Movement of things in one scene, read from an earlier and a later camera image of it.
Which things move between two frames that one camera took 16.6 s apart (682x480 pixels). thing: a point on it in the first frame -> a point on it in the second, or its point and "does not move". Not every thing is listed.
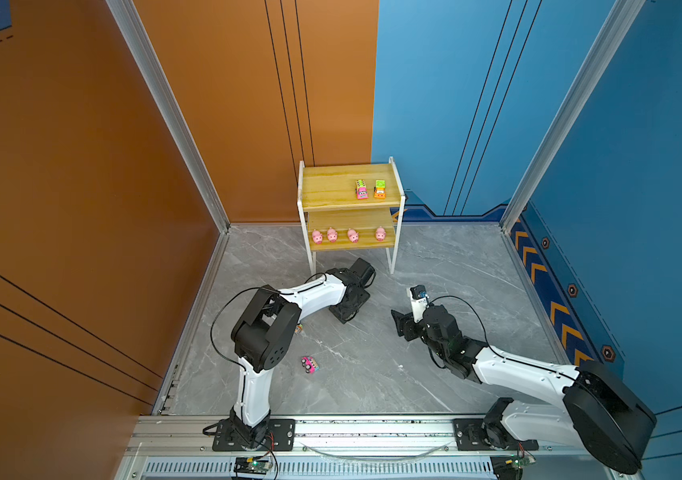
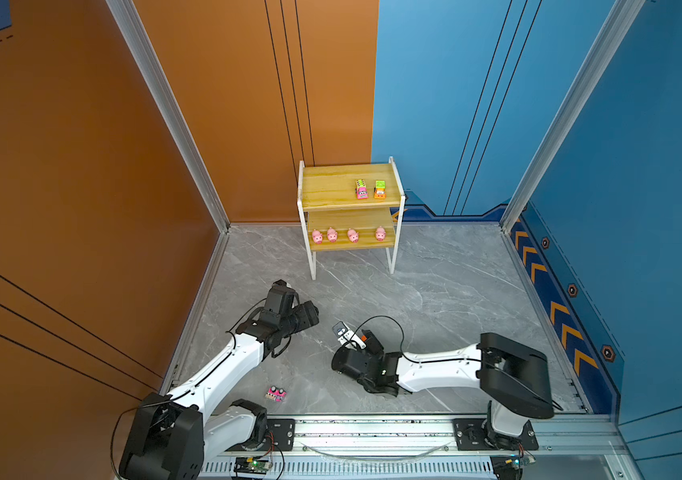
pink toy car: [310, 364] -> [277, 394]
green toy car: [380, 189] does not move
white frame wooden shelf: [347, 206] does not move
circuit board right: [510, 467] does not move
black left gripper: [346, 314] -> [306, 314]
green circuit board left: [252, 465] does not move
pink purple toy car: [361, 191] does not move
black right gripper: [404, 325] -> [373, 355]
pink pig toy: [380, 234] does not move
